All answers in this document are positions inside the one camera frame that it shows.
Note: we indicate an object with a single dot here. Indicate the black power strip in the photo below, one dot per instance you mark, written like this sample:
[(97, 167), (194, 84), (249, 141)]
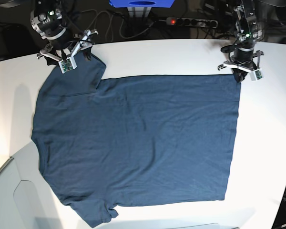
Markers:
[(192, 22)]

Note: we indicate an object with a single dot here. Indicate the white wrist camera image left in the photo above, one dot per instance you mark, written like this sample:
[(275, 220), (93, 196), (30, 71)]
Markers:
[(67, 65)]

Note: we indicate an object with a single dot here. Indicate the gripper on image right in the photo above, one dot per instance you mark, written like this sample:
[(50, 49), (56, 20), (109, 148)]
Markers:
[(241, 60)]

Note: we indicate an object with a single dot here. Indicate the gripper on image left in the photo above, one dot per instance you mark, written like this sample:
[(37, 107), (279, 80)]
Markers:
[(69, 43)]

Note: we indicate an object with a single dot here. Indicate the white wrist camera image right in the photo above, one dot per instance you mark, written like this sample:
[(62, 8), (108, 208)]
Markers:
[(256, 75)]

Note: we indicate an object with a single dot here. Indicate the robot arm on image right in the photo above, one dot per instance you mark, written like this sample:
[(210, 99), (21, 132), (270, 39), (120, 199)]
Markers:
[(247, 31)]

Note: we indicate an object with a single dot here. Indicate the blue box with oval hole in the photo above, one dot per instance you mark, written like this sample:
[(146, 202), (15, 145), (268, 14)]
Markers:
[(141, 3)]

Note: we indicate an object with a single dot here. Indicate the blue T-shirt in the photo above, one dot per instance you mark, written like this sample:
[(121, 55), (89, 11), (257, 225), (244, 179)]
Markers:
[(134, 141)]

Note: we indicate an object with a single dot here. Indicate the aluminium profile post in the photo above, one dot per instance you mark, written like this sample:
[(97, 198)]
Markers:
[(138, 12)]

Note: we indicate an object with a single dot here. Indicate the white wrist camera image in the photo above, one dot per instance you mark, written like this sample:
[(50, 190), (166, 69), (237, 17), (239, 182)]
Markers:
[(67, 65), (256, 75)]

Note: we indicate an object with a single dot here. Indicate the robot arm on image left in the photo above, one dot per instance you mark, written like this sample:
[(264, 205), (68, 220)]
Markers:
[(55, 22)]

